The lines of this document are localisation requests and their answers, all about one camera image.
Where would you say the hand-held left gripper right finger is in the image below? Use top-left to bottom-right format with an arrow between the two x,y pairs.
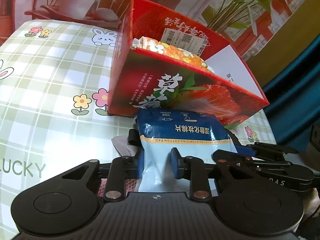
171,147 -> 235,202

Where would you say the pink patterned cloth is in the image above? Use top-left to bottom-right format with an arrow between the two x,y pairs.
96,179 -> 141,198

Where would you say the orange floral fabric pouch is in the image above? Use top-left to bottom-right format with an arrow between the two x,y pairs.
132,36 -> 216,72

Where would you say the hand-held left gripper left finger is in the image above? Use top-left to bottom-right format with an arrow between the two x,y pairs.
61,152 -> 146,202

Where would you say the green checked rabbit tablecloth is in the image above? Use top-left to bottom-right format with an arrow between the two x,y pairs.
0,19 -> 277,233

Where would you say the red strawberry print cardboard box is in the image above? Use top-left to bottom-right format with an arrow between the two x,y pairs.
108,0 -> 270,130

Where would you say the teal curtain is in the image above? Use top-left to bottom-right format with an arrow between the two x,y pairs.
260,34 -> 320,151

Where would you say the tan panel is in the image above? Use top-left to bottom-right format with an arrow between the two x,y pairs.
246,0 -> 320,86

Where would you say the blue cotton pad packet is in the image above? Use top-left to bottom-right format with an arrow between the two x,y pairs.
136,108 -> 238,193

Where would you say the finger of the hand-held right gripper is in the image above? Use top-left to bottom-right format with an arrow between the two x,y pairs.
236,142 -> 299,161
214,149 -> 294,173

